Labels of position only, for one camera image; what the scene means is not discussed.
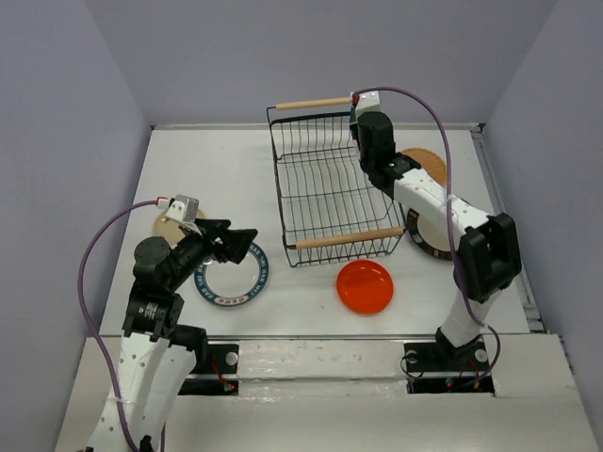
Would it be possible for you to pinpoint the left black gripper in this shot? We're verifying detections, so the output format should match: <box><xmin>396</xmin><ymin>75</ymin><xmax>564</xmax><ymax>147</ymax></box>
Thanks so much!
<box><xmin>167</xmin><ymin>217</ymin><xmax>258</xmax><ymax>289</ymax></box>

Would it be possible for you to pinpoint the white plate dark green rim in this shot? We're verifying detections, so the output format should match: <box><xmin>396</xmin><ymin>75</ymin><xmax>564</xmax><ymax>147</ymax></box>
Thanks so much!
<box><xmin>193</xmin><ymin>243</ymin><xmax>269</xmax><ymax>308</ymax></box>

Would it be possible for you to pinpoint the cream plate with characters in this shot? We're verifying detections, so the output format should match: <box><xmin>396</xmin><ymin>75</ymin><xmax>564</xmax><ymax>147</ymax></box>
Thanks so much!
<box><xmin>152</xmin><ymin>212</ymin><xmax>195</xmax><ymax>248</ymax></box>

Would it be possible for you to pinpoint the orange translucent plate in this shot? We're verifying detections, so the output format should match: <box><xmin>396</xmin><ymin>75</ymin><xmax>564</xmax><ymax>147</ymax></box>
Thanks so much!
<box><xmin>335</xmin><ymin>260</ymin><xmax>395</xmax><ymax>315</ymax></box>

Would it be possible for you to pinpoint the black rimmed cream plate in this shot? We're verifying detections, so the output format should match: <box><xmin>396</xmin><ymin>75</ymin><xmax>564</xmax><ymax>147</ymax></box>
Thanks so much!
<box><xmin>405</xmin><ymin>209</ymin><xmax>452</xmax><ymax>261</ymax></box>

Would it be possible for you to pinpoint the woven tan wicker plate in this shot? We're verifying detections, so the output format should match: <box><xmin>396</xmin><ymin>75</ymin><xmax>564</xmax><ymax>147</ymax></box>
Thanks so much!
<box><xmin>401</xmin><ymin>148</ymin><xmax>448</xmax><ymax>186</ymax></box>

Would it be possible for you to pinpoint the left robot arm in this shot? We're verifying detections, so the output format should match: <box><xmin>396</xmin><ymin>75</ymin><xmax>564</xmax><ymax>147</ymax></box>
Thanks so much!
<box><xmin>85</xmin><ymin>219</ymin><xmax>257</xmax><ymax>451</ymax></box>

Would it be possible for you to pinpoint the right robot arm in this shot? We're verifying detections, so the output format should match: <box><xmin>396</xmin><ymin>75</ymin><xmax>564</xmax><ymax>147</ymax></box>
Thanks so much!
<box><xmin>351</xmin><ymin>111</ymin><xmax>522</xmax><ymax>369</ymax></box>

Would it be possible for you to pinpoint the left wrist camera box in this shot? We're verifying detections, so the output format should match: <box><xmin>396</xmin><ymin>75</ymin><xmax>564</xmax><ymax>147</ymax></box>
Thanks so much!
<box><xmin>158</xmin><ymin>195</ymin><xmax>199</xmax><ymax>233</ymax></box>

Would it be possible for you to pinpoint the black wire dish rack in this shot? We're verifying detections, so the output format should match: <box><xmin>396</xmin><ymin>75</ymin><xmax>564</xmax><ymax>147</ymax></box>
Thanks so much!
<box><xmin>267</xmin><ymin>105</ymin><xmax>404</xmax><ymax>267</ymax></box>

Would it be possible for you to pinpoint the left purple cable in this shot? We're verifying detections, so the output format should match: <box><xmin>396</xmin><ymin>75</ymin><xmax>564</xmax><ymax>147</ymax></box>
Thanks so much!
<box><xmin>77</xmin><ymin>200</ymin><xmax>171</xmax><ymax>452</ymax></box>

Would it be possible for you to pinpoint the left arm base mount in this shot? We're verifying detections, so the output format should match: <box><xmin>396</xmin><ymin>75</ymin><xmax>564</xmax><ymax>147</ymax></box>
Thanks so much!
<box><xmin>179</xmin><ymin>343</ymin><xmax>239</xmax><ymax>396</ymax></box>

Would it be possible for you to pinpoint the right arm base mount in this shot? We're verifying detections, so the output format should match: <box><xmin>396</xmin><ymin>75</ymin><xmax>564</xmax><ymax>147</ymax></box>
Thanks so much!
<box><xmin>399</xmin><ymin>341</ymin><xmax>495</xmax><ymax>395</ymax></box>

